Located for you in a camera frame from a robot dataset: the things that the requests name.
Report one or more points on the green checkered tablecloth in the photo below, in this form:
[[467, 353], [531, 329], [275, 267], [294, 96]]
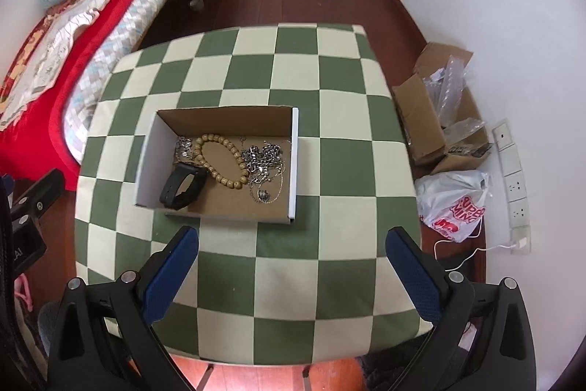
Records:
[[316, 289]]

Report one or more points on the red floral bed quilt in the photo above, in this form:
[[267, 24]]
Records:
[[81, 38]]

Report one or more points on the small cup under bed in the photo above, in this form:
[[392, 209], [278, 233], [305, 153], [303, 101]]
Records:
[[197, 5]]

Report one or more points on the black wristband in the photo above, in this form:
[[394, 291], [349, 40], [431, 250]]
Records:
[[183, 186]]

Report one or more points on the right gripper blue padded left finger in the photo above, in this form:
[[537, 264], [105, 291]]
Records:
[[165, 271]]

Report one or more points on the white wall power strip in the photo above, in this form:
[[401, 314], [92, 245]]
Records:
[[515, 188]]

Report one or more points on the white red plastic bag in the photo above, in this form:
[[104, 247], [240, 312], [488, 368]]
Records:
[[453, 203]]

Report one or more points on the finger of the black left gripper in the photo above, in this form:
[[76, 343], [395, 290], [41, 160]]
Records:
[[39, 197]]

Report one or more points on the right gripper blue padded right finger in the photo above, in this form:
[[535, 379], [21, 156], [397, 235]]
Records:
[[421, 275]]

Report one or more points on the clear plastic packaging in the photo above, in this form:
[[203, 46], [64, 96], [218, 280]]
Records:
[[445, 89]]

